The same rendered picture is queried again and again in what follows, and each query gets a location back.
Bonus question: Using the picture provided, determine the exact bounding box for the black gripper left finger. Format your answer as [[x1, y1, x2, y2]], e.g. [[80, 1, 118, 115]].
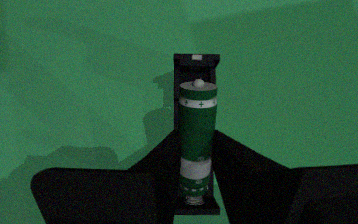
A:
[[30, 129, 181, 224]]

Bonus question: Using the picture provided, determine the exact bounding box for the green and white battery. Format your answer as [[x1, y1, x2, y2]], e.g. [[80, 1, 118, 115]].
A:
[[178, 79, 218, 197]]

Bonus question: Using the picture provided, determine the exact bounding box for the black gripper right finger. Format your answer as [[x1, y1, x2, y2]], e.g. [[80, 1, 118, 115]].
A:
[[211, 130, 358, 224]]

